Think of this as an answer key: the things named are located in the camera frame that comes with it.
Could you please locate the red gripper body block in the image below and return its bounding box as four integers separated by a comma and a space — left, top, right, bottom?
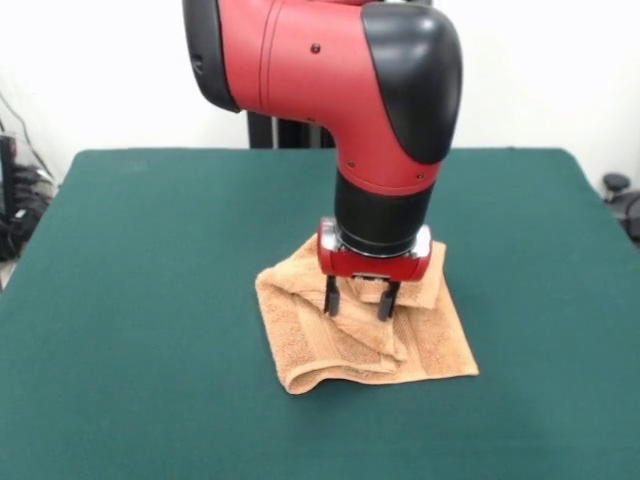
317, 217, 434, 284

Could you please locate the tan terry towel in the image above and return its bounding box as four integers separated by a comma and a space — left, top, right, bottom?
254, 234, 480, 397

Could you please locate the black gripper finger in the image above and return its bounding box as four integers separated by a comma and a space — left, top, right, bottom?
377, 280, 401, 322
323, 274, 342, 318

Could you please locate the black box with red light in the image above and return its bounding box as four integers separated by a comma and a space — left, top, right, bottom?
0, 133, 19, 221

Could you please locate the dark green table cloth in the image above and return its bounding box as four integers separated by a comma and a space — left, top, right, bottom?
0, 147, 640, 480

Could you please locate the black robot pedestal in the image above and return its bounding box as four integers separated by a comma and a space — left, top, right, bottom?
247, 112, 336, 150

